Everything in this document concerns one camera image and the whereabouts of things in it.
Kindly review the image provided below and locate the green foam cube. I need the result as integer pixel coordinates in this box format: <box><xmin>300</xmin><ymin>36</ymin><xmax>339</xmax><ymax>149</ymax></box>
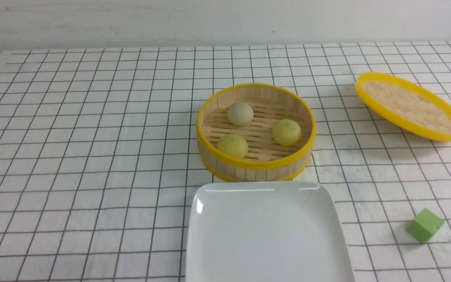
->
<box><xmin>406</xmin><ymin>208</ymin><xmax>445</xmax><ymax>245</ymax></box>

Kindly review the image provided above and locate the yellow rimmed bamboo steamer lid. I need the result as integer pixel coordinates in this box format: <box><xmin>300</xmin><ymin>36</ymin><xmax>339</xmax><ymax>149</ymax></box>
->
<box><xmin>355</xmin><ymin>72</ymin><xmax>451</xmax><ymax>142</ymax></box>

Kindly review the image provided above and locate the yellow steamed bun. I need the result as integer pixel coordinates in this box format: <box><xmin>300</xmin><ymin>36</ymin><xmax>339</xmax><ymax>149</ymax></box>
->
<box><xmin>271</xmin><ymin>119</ymin><xmax>302</xmax><ymax>146</ymax></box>
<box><xmin>216</xmin><ymin>134</ymin><xmax>249</xmax><ymax>159</ymax></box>

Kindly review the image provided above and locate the yellow rimmed bamboo steamer basket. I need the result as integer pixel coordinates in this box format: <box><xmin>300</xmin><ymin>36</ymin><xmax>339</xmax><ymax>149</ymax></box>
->
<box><xmin>196</xmin><ymin>83</ymin><xmax>316</xmax><ymax>182</ymax></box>

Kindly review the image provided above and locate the white square ceramic plate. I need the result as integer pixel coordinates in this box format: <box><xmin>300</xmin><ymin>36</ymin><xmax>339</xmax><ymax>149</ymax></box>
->
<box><xmin>186</xmin><ymin>181</ymin><xmax>355</xmax><ymax>282</ymax></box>

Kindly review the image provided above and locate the yellow steamed bun front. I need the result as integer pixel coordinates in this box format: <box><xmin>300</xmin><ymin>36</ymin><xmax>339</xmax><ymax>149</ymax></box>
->
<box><xmin>216</xmin><ymin>134</ymin><xmax>249</xmax><ymax>159</ymax></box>

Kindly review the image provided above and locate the pale white steamed bun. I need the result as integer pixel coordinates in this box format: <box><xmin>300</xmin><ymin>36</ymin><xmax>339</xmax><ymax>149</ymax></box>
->
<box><xmin>227</xmin><ymin>102</ymin><xmax>254</xmax><ymax>127</ymax></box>

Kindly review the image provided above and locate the checkered white tablecloth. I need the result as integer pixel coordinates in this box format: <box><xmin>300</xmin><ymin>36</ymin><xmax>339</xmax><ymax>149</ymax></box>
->
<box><xmin>0</xmin><ymin>41</ymin><xmax>451</xmax><ymax>282</ymax></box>

